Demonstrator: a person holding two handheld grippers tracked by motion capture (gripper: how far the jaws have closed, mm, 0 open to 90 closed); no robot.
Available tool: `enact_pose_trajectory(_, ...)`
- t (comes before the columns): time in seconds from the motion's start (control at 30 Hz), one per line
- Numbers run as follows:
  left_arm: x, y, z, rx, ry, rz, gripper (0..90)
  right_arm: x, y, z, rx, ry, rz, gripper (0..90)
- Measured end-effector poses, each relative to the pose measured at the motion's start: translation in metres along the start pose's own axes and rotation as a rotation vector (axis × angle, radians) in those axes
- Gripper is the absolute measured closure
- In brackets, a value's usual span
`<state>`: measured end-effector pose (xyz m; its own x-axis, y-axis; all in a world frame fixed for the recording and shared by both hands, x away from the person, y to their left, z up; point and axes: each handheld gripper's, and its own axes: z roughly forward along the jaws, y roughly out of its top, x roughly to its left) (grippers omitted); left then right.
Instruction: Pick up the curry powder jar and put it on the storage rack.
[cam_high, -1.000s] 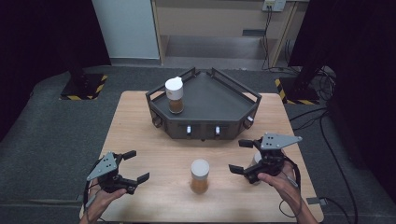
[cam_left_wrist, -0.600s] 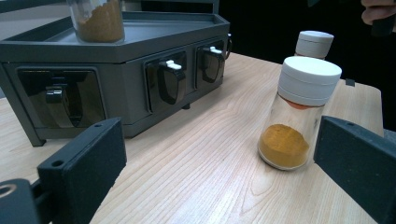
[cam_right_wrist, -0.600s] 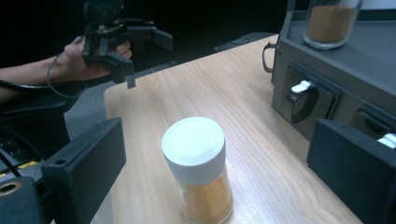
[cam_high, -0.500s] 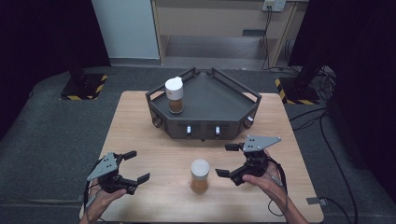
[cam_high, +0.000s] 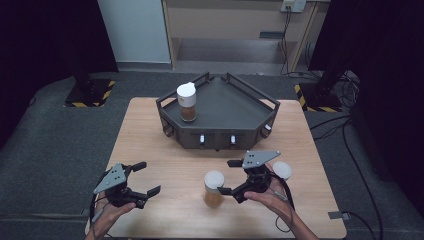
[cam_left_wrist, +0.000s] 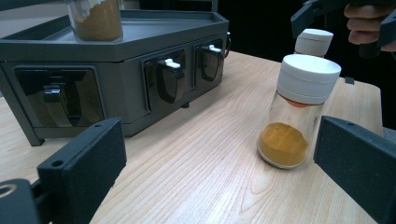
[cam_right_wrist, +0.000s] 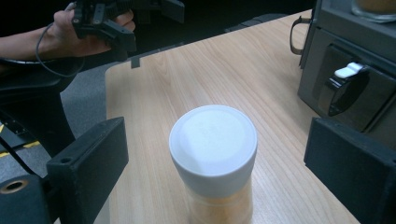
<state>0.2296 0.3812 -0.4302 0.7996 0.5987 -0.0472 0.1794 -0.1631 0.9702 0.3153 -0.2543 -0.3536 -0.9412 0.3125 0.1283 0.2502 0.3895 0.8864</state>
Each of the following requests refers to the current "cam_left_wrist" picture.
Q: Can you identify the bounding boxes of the grey powder spice jar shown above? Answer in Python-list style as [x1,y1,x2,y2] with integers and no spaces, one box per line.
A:
[293,28,334,59]

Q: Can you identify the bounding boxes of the orange powder spice jar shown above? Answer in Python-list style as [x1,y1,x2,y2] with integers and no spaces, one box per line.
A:
[256,53,343,170]

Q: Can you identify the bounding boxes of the brown powder spice jar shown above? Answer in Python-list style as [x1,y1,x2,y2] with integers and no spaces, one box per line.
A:
[65,0,124,43]

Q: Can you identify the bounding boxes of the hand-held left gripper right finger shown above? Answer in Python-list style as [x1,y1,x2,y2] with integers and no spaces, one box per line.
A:
[313,115,396,224]

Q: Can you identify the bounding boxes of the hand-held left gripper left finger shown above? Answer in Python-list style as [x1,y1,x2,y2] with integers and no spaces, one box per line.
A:
[36,117,128,224]

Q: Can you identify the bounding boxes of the dark condiment drawer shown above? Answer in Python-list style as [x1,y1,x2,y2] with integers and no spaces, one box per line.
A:
[194,38,226,90]
[143,49,187,110]
[14,65,105,128]

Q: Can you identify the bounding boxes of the dark grey spice rack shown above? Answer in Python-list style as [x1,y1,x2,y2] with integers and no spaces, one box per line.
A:
[0,0,233,147]

